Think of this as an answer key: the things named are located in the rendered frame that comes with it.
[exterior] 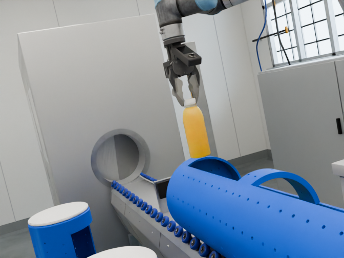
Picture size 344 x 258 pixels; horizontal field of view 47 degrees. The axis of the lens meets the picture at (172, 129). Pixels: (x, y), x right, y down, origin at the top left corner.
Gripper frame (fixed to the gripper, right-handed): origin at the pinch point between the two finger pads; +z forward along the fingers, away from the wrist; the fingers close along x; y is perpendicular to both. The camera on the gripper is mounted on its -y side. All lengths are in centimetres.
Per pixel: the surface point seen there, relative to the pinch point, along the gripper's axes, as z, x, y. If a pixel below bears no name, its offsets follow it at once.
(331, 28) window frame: -31, -298, 244
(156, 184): 37, 0, 56
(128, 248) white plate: 41, 29, 3
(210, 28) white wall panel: -79, -248, 434
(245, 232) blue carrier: 30.6, 9.4, -37.6
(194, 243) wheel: 47.6, 6.6, 5.1
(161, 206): 48, 0, 57
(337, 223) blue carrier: 24, 4, -62
